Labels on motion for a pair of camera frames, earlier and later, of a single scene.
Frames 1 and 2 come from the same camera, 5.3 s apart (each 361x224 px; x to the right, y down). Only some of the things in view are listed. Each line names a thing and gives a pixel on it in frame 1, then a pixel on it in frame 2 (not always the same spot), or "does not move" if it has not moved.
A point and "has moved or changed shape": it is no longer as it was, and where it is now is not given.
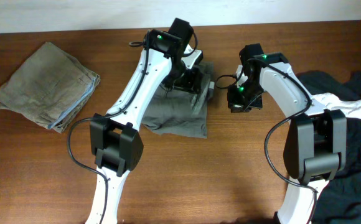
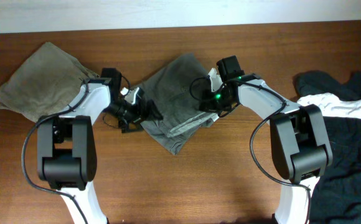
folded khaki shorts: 51,88 does not move
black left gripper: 197,90 → 140,111
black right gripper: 246,106 → 208,104
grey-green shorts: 182,113 has moved or changed shape
